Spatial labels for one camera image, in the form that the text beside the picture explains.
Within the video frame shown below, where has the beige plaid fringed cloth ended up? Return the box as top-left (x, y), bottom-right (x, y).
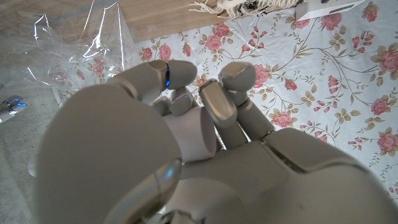
top-left (188, 0), bottom-right (307, 19)

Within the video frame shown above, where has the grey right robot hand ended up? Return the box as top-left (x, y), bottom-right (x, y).
top-left (0, 95), bottom-right (28, 124)

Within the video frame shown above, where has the clear plastic bag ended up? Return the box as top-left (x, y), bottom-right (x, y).
top-left (0, 0), bottom-right (141, 106)

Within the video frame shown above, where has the floral rose backdrop cloth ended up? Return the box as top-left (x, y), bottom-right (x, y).
top-left (49, 0), bottom-right (398, 203)

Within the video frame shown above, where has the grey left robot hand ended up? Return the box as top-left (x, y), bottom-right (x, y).
top-left (34, 58), bottom-right (398, 224)

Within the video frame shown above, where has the white power strip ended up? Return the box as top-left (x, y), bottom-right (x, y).
top-left (295, 0), bottom-right (366, 22)

